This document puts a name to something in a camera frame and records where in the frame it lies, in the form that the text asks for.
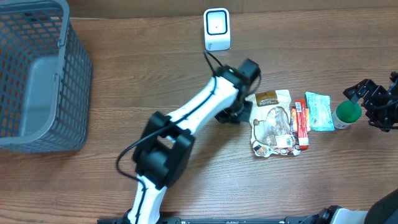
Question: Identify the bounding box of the red white snack packet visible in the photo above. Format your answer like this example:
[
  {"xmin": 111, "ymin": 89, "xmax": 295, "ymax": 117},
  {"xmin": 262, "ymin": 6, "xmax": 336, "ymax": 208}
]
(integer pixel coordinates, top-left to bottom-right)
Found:
[{"xmin": 246, "ymin": 90, "xmax": 300, "ymax": 157}]

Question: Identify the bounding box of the green lid jar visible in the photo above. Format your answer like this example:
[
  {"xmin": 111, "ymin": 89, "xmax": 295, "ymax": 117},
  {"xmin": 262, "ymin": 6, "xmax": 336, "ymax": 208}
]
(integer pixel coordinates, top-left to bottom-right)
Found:
[{"xmin": 332, "ymin": 100, "xmax": 362, "ymax": 129}]

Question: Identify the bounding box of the teal snack packet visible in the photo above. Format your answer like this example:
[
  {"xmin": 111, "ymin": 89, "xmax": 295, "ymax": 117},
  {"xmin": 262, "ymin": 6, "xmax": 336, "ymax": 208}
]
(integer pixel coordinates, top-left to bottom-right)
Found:
[{"xmin": 305, "ymin": 91, "xmax": 335, "ymax": 131}]

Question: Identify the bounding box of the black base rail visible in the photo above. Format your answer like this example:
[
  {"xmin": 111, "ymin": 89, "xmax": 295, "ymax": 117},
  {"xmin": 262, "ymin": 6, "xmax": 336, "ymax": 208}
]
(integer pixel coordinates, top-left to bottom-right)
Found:
[{"xmin": 96, "ymin": 217, "xmax": 312, "ymax": 224}]

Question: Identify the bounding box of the orange juice carton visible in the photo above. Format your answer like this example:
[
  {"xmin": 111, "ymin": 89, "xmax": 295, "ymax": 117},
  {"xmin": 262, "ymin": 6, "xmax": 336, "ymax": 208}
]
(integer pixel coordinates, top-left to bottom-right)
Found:
[{"xmin": 290, "ymin": 108, "xmax": 311, "ymax": 133}]

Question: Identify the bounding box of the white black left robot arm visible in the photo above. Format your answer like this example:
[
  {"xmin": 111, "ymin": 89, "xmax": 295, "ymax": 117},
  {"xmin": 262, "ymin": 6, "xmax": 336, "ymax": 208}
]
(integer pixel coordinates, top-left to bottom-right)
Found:
[{"xmin": 120, "ymin": 59, "xmax": 261, "ymax": 223}]

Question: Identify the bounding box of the grey plastic mesh basket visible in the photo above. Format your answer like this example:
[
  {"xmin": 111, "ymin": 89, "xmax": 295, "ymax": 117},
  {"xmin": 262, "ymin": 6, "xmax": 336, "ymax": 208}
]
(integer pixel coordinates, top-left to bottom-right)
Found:
[{"xmin": 1, "ymin": 0, "xmax": 93, "ymax": 153}]

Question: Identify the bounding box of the red stick snack packet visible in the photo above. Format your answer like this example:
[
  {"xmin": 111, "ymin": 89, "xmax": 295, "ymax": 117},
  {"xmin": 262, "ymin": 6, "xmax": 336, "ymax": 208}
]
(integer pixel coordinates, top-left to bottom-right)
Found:
[{"xmin": 295, "ymin": 100, "xmax": 309, "ymax": 150}]

